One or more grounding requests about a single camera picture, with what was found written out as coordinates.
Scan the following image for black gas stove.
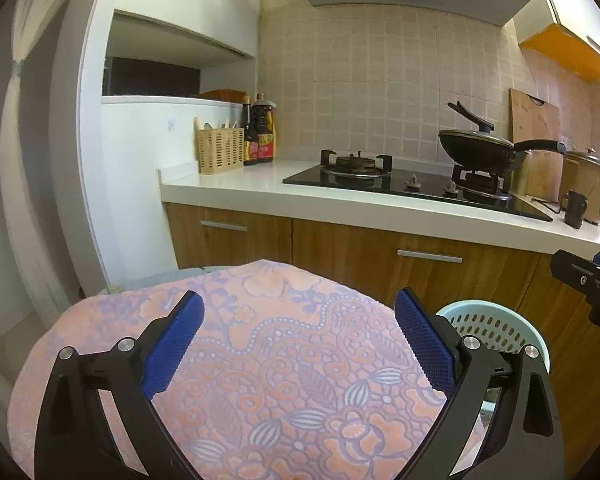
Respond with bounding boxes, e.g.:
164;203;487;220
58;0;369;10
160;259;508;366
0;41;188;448
283;150;552;222

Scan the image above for light blue perforated basket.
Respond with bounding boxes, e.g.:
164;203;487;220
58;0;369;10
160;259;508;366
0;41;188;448
437;299;550;372

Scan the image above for black mug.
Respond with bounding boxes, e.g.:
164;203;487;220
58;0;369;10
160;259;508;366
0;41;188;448
560;190;588;230

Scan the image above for white curtain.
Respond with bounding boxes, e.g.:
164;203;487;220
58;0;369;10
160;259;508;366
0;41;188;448
0;0;89;321

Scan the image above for wooden base cabinets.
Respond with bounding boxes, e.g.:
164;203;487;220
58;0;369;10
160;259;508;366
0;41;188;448
166;203;600;477

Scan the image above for black frying pan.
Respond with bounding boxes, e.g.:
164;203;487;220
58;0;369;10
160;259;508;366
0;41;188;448
438;101;567;177

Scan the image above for wooden cutting board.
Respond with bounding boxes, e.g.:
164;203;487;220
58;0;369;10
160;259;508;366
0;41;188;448
509;88;564;202

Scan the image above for dark soy sauce bottle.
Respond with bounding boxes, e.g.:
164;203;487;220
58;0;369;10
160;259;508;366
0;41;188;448
242;94;259;166

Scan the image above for orange white wall cabinet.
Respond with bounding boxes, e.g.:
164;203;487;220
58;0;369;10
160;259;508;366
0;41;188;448
514;0;600;82

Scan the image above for pink floral tablecloth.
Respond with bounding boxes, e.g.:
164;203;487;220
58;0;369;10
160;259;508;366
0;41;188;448
7;260;445;479

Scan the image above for steel pot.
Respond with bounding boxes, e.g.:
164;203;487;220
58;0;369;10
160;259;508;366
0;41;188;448
510;151;530;196

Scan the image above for beige utensil basket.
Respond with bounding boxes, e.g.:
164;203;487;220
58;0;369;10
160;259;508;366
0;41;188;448
194;117;244;174

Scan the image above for large sauce bottle red label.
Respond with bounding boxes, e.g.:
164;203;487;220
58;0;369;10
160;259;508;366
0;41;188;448
252;93;276;162

